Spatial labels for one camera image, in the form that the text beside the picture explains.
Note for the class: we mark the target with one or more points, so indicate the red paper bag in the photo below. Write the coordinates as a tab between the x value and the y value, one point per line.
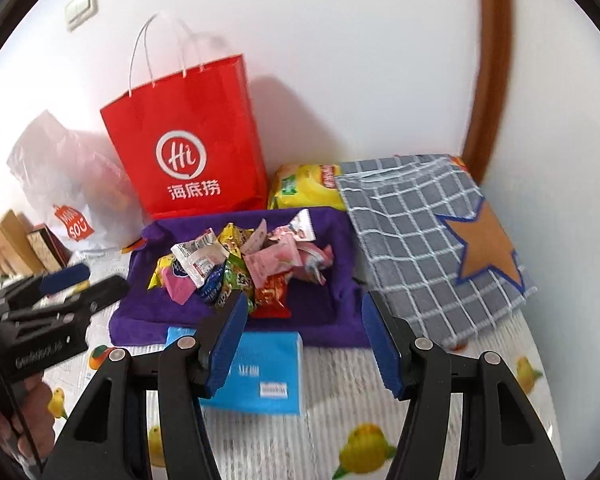
190	110

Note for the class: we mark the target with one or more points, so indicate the white wall switch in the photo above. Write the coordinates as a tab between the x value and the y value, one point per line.
80	7

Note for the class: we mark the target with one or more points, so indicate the yellow chip bag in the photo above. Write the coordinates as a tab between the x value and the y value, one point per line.
305	185

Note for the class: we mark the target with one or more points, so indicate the white plastic bag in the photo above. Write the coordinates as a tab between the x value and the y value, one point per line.
70	170

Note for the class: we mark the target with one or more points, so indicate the cardboard box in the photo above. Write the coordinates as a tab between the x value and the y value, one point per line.
12	237

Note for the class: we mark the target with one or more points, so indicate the purple towel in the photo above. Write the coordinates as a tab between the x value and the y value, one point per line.
325	310

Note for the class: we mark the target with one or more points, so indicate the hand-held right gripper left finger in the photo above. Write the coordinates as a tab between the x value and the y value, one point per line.
225	345

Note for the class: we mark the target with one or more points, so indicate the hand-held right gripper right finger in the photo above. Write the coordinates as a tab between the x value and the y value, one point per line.
385	350

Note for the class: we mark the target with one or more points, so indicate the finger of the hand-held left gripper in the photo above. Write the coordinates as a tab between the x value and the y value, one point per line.
65	277
105	290

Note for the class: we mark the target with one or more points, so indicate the long white and pink packet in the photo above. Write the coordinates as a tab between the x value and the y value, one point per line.
300	225

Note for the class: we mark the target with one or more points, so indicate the green snack packet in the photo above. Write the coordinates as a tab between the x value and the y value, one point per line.
237	280

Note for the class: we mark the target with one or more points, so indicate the light blue box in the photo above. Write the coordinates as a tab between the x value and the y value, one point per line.
270	360

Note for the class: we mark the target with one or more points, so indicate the white snack packet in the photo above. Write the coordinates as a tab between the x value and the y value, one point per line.
197	260

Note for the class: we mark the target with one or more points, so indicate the blue snack packet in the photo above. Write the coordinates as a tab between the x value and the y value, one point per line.
211	287

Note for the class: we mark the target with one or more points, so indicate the fruit print sheet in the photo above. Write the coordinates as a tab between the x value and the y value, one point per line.
330	410

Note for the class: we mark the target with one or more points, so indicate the person's left hand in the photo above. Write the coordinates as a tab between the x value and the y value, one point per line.
35	410

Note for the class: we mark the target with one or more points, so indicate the pale pink snack packet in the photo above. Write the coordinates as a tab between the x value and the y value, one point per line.
257	235
272	260

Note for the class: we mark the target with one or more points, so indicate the brown wooden door frame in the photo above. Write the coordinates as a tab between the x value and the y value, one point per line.
490	60

